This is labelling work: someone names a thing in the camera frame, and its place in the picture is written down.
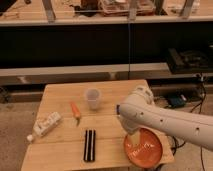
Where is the orange carrot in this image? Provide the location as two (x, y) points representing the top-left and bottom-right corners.
(71, 102), (81, 126)

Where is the wooden table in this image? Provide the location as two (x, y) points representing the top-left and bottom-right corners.
(20, 78), (175, 171)

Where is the black floor cable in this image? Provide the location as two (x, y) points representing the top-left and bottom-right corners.
(156, 74), (209, 171)

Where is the black white striped eraser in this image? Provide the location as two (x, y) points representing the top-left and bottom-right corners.
(83, 130), (96, 162)

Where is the white plastic bottle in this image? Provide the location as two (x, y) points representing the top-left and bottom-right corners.
(26, 112), (62, 143)

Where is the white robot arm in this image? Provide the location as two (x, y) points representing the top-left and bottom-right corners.
(116, 85), (213, 151)

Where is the orange plate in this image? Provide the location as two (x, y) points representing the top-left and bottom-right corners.
(124, 128), (163, 168)

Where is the cluttered tray on bench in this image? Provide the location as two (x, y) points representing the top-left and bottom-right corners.
(98, 0), (155, 15)

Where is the black box on shelf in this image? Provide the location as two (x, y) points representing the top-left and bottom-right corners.
(166, 48), (213, 74)

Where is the clear plastic cup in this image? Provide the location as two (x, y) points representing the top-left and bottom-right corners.
(85, 88), (101, 110)

